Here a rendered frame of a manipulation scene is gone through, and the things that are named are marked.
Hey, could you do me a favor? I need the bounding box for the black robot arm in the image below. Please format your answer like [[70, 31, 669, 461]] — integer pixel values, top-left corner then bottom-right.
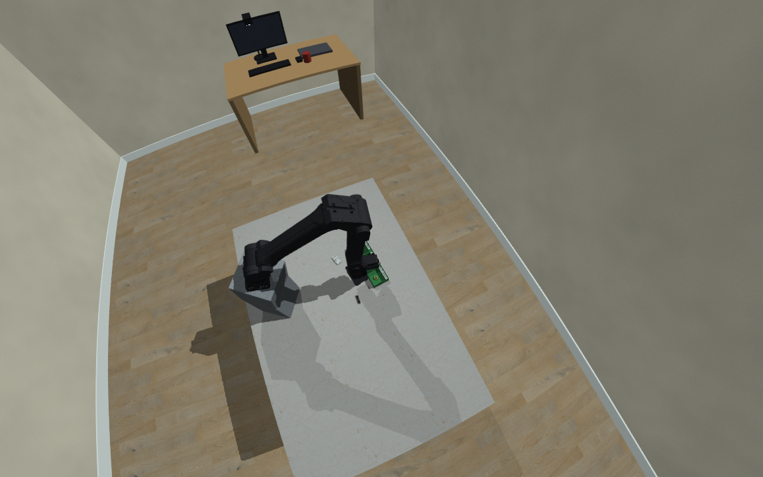
[[242, 194, 379, 292]]

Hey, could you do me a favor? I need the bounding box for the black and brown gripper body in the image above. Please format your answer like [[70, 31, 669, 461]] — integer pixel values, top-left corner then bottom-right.
[[345, 266, 368, 286]]

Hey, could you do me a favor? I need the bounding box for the green rack of bins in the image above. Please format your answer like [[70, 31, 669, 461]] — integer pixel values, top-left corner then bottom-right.
[[363, 241, 389, 288]]

